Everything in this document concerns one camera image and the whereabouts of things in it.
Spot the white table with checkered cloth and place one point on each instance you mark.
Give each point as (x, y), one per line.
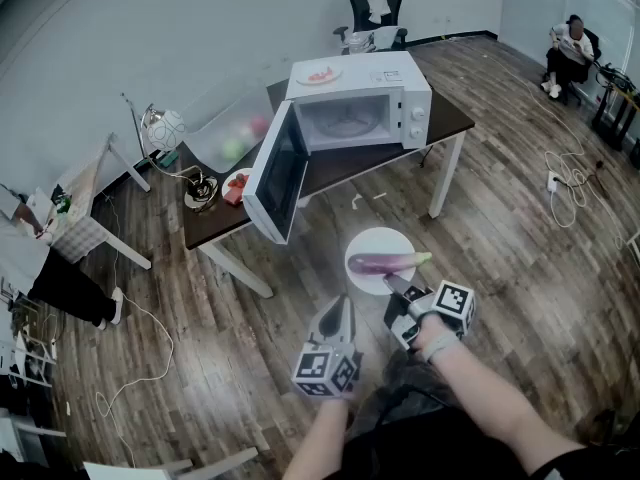
(82, 228)

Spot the person's dark shirt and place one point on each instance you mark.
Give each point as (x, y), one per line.
(450, 448)

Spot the silver lamp with white globe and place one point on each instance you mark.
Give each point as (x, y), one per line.
(165, 128)

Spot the person's left forearm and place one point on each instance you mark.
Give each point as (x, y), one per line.
(320, 438)

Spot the clear plastic box with vegetables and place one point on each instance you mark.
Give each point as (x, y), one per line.
(225, 128)

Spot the white round plate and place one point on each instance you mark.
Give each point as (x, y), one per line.
(375, 240)

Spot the person's right forearm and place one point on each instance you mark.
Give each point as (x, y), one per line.
(495, 398)

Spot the dark table with white legs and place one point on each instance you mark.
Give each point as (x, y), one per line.
(350, 165)

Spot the white bag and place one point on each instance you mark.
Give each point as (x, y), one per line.
(387, 38)

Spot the glass jar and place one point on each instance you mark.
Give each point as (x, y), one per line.
(357, 43)

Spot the white plate with tomatoes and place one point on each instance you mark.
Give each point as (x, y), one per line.
(235, 185)

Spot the person's right hand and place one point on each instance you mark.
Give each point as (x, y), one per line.
(432, 329)

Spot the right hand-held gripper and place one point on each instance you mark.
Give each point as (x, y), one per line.
(452, 300)

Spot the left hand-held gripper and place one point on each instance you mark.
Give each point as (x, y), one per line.
(325, 368)

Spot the white power strip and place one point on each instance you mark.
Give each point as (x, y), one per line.
(554, 180)

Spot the black office chair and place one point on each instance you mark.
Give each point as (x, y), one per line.
(395, 3)

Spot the white frame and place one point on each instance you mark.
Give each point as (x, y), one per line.
(165, 468)

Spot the white microwave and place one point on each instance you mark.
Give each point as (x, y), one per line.
(345, 70)

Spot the purple eggplant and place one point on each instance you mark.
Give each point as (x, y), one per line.
(380, 263)

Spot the black equipment stand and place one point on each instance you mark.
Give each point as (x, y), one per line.
(615, 98)

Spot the white plate with red slices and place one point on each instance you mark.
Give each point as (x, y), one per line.
(320, 74)

